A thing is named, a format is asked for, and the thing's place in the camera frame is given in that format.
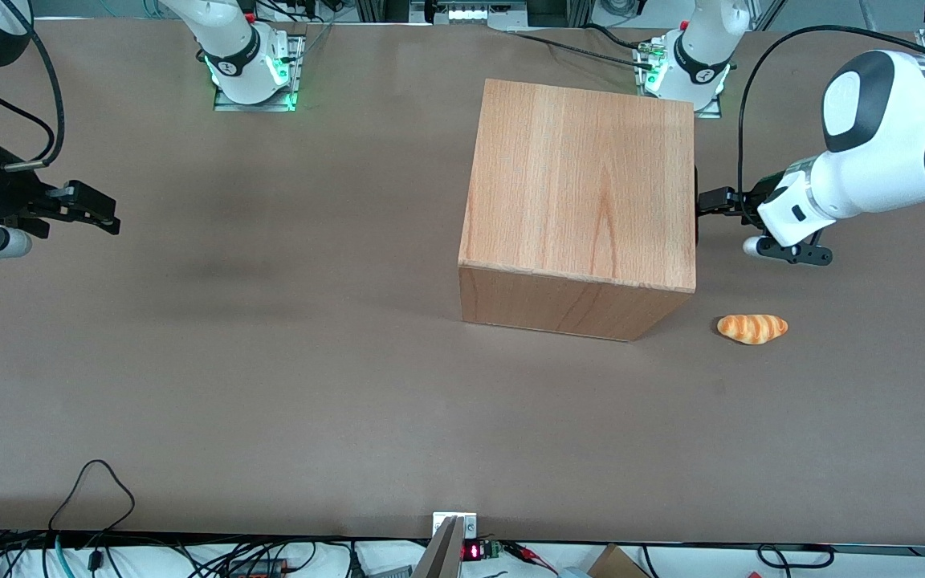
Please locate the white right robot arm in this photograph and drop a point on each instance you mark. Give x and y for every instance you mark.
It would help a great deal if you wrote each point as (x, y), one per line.
(234, 48)

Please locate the grey camera post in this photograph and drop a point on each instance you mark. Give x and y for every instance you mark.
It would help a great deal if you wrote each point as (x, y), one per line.
(440, 554)

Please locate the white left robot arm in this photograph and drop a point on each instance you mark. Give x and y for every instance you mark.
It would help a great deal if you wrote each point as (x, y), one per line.
(872, 168)

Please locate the light wooden drawer cabinet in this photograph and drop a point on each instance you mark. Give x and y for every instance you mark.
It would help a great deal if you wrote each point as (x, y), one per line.
(575, 185)

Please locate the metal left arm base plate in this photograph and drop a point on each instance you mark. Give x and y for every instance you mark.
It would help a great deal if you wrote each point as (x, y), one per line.
(711, 108)

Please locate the toy bread croissant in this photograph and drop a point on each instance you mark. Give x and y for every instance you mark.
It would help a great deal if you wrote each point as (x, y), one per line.
(751, 328)

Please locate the brown cardboard piece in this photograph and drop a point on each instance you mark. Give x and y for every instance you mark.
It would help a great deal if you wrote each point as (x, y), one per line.
(615, 563)

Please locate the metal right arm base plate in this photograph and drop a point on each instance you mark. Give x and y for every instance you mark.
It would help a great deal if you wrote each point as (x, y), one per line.
(295, 68)

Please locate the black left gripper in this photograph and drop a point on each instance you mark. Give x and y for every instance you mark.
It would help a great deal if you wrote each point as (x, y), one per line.
(746, 201)

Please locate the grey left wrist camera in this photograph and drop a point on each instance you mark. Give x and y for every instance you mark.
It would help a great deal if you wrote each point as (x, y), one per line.
(792, 253)

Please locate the grey box with lights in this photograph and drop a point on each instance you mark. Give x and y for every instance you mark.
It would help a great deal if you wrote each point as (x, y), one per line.
(474, 11)

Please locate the red digit display module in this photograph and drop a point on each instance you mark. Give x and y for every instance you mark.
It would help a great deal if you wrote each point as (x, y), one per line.
(474, 551)

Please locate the silver metal bracket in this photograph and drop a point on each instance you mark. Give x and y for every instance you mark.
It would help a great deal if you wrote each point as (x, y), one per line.
(469, 523)

